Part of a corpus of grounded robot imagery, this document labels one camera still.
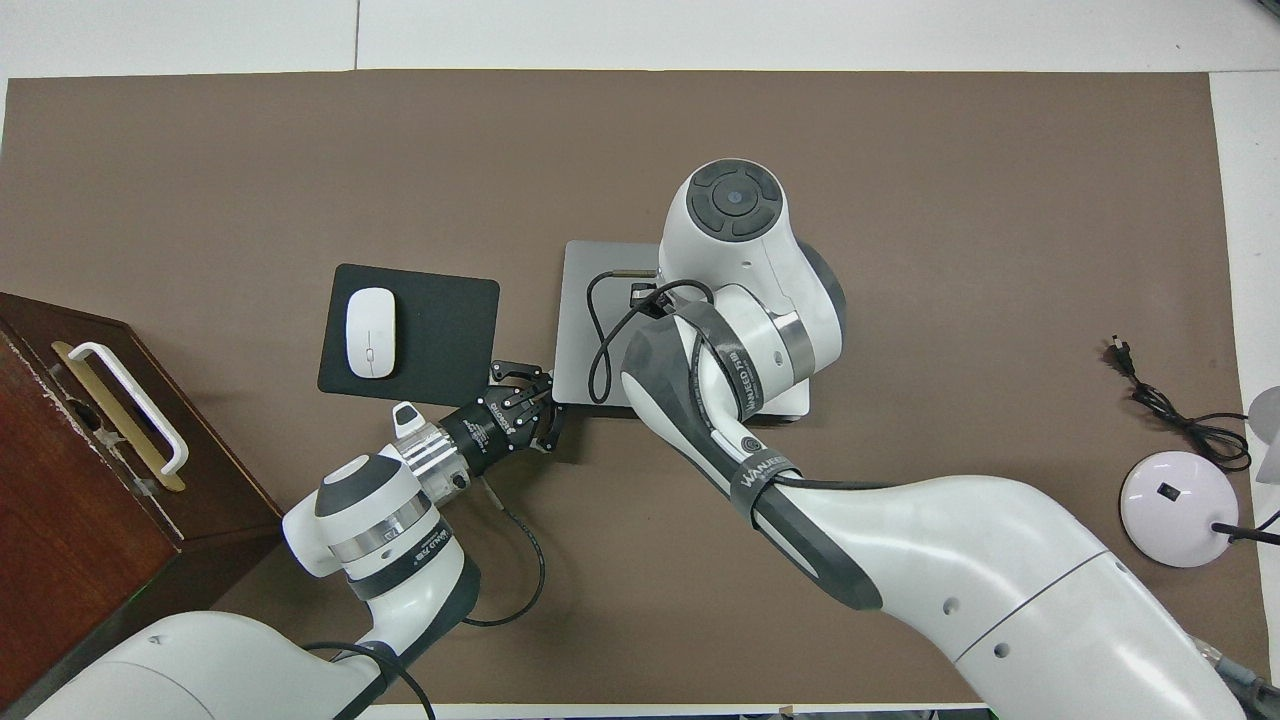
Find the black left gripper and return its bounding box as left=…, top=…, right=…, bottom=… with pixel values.
left=437, top=359, right=567, bottom=477

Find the grey laptop computer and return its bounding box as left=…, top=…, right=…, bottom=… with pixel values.
left=553, top=240, right=811, bottom=421

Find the black mouse pad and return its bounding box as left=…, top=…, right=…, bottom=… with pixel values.
left=317, top=263, right=501, bottom=410

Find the white computer mouse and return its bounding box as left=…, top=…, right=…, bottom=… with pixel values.
left=345, top=287, right=398, bottom=380

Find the brown table mat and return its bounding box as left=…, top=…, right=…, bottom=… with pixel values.
left=0, top=70, right=1273, bottom=706

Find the dark brown wooden box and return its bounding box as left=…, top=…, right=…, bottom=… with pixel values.
left=0, top=292, right=286, bottom=706

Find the white desk lamp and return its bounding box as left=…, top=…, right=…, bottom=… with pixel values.
left=1118, top=385, right=1280, bottom=569

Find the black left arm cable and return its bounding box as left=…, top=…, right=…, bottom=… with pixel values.
left=300, top=475, right=546, bottom=720

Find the brass handle plate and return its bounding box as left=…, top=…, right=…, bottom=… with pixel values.
left=50, top=340, right=188, bottom=493

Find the white box handle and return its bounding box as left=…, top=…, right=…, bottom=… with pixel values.
left=68, top=342, right=191, bottom=476

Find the black lamp power cable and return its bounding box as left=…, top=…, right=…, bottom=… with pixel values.
left=1108, top=337, right=1253, bottom=473

